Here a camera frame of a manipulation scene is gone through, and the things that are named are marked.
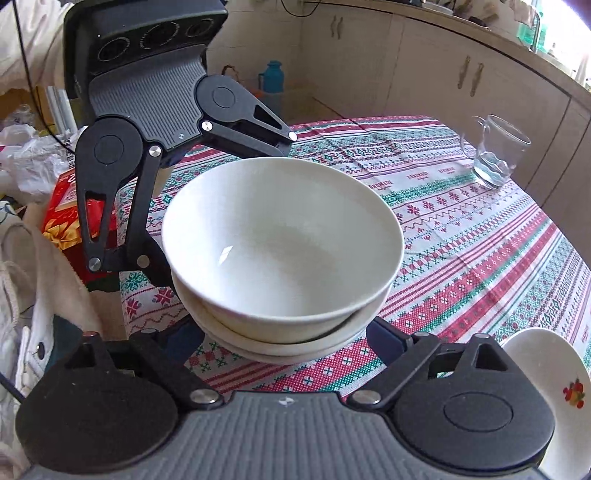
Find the white plate with small speck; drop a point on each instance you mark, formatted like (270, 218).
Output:
(545, 360)

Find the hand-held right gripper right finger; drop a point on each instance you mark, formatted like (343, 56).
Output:
(388, 341)

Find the red gift box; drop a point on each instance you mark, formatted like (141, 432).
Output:
(64, 217)

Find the green dish soap bottle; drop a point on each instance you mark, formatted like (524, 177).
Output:
(528, 32)

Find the person's white jacket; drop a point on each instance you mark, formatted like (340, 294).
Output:
(41, 295)

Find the blue thermos flask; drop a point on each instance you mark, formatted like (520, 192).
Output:
(272, 78)

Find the crumpled white plastic bag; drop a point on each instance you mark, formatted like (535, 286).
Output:
(27, 161)

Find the white bowl with pink flowers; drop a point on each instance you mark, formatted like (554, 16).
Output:
(277, 240)
(381, 300)
(286, 356)

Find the clear glass mug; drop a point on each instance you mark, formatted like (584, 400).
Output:
(496, 157)

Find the person's left forearm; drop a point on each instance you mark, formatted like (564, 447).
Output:
(37, 41)

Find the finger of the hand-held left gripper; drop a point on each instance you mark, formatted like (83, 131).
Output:
(141, 217)
(268, 147)

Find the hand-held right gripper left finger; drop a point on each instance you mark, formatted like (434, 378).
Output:
(180, 341)

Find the patterned woven tablecloth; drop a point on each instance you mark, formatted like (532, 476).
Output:
(461, 258)

